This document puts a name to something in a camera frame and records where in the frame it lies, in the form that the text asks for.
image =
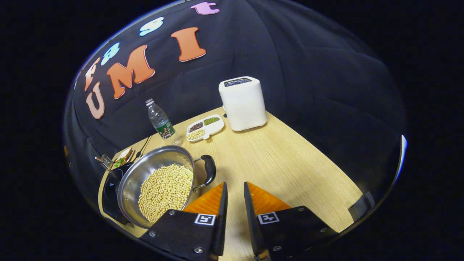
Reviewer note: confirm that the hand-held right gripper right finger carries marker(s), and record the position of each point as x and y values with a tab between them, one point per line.
250	217

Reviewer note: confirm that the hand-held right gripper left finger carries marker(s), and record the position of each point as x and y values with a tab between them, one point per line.
221	217

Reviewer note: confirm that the steel pot with soybeans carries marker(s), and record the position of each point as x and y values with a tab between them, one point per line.
145	174

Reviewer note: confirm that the black induction cooktop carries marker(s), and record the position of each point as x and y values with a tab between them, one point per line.
108	192

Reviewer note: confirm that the white divided bean dish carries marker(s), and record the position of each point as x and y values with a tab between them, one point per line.
204	127

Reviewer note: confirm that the white toaster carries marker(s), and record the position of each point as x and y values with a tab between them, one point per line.
243	105

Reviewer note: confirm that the dark grey panel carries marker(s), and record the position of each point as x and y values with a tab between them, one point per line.
362	206

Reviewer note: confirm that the clear plastic water bottle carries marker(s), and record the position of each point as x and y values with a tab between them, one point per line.
161	121

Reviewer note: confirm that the sandwich on plate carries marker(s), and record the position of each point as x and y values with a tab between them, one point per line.
124	157

